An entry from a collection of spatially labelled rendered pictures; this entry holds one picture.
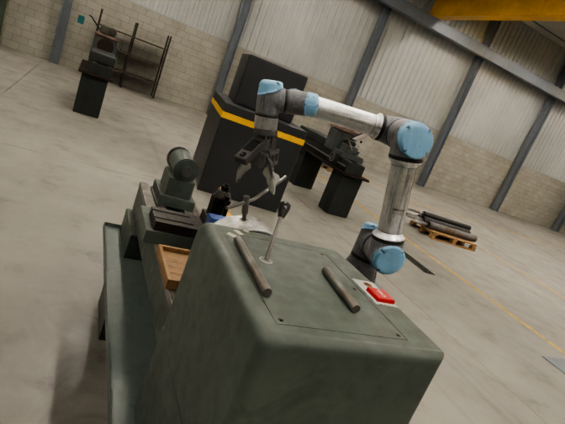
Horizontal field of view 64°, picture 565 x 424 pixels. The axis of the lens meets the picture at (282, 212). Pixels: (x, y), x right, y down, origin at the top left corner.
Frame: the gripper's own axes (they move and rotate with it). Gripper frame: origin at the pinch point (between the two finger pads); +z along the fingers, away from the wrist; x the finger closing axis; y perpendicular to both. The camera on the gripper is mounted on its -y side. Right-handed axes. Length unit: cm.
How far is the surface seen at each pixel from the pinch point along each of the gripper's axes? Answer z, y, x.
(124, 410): 73, -40, 12
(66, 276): 121, 48, 172
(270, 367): 11, -58, -47
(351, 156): 110, 602, 204
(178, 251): 42, 11, 41
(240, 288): 5, -48, -31
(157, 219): 32, 12, 55
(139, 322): 75, -2, 48
